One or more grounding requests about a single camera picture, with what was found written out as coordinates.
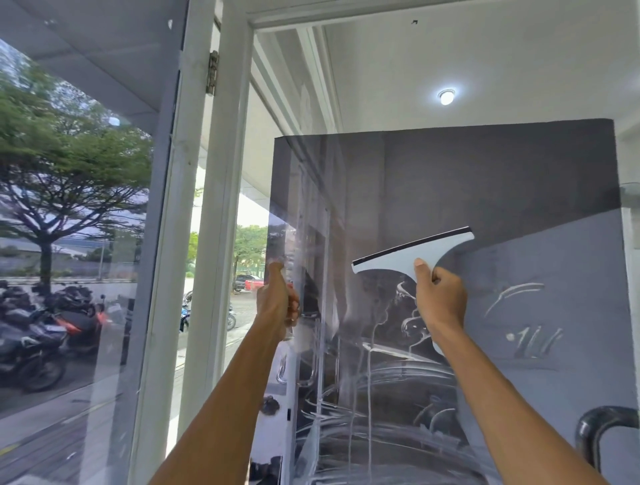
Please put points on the white framed glass door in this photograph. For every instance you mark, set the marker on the white framed glass door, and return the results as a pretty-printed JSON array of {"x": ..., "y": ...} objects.
[{"x": 170, "y": 250}]

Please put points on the person's right hand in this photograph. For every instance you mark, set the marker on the person's right hand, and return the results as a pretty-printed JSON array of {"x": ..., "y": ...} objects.
[{"x": 442, "y": 305}]

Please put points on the row of parked motorcycles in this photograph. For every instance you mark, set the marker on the row of parked motorcycles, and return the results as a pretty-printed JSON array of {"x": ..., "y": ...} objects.
[{"x": 35, "y": 330}]

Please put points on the green tree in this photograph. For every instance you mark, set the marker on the green tree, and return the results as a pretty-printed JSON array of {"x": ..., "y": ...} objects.
[{"x": 60, "y": 150}]

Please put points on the person's left hand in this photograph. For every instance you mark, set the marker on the person's left hand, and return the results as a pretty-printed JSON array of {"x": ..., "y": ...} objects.
[{"x": 276, "y": 305}]

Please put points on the dark window tint film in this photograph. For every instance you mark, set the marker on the dark window tint film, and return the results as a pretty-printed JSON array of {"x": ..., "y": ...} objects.
[{"x": 500, "y": 200}]

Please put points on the round ceiling light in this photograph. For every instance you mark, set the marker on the round ceiling light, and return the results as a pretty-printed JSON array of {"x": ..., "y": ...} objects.
[{"x": 446, "y": 97}]

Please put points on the white door frame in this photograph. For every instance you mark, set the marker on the white door frame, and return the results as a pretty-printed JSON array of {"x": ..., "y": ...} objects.
[{"x": 225, "y": 225}]

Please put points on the white window squeegee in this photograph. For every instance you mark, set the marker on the white window squeegee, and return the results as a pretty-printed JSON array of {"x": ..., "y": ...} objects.
[{"x": 400, "y": 255}]

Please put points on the person's left thumb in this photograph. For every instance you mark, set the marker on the person's left thumb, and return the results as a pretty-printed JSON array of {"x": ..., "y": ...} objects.
[{"x": 275, "y": 277}]

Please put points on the person's right forearm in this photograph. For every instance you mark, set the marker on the person's right forearm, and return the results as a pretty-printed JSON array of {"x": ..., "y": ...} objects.
[{"x": 505, "y": 409}]

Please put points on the blue motorcycle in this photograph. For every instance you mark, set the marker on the blue motorcycle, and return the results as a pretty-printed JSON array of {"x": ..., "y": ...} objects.
[{"x": 185, "y": 312}]

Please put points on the person's left forearm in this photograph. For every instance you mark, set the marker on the person's left forearm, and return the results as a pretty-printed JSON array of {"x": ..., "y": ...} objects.
[{"x": 220, "y": 409}]

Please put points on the metal door hinge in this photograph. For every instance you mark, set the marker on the metal door hinge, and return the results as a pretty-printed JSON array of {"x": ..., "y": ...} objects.
[{"x": 213, "y": 73}]

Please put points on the red car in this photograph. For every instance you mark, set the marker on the red car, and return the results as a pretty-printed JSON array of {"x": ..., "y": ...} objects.
[{"x": 249, "y": 283}]

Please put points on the person's right thumb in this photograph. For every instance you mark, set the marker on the person's right thumb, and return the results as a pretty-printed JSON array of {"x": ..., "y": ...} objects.
[{"x": 421, "y": 277}]

